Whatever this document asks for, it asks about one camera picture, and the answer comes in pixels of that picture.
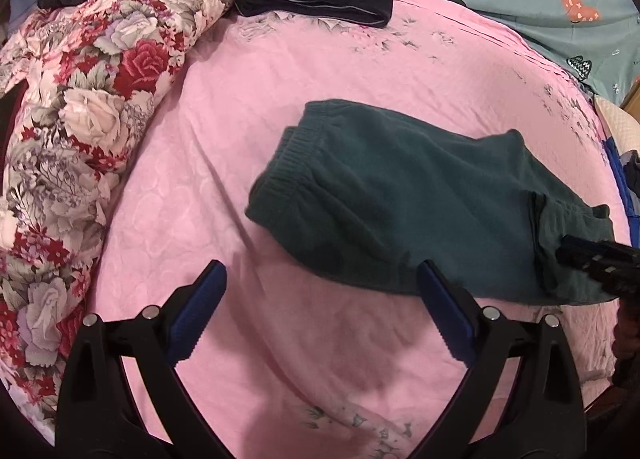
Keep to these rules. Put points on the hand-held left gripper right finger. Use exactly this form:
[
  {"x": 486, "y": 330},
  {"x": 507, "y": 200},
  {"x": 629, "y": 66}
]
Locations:
[{"x": 445, "y": 311}]

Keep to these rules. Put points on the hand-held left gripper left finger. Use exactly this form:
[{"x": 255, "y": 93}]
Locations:
[{"x": 200, "y": 309}]

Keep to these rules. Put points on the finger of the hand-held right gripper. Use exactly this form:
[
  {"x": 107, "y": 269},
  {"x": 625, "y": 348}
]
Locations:
[{"x": 595, "y": 256}]

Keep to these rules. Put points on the dark green pants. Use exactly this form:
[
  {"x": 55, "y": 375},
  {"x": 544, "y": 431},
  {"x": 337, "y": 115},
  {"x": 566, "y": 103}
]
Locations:
[{"x": 390, "y": 199}]

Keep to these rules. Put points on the blue cloth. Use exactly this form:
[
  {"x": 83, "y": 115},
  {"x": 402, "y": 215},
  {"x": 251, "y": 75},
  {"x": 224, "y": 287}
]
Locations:
[{"x": 620, "y": 179}]

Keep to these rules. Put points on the grey cloth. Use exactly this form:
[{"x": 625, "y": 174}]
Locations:
[{"x": 633, "y": 174}]

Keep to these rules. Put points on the cream textured cloth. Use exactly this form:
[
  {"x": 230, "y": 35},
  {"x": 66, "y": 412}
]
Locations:
[{"x": 617, "y": 119}]

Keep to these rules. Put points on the wooden furniture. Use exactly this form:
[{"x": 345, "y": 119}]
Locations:
[{"x": 632, "y": 99}]

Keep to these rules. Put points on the pink floral bedsheet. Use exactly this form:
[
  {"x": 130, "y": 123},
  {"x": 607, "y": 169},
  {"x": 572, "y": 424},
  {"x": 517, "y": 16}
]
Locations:
[{"x": 225, "y": 89}]

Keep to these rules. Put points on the red floral quilt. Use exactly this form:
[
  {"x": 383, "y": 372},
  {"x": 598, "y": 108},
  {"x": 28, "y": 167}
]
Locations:
[{"x": 90, "y": 104}]

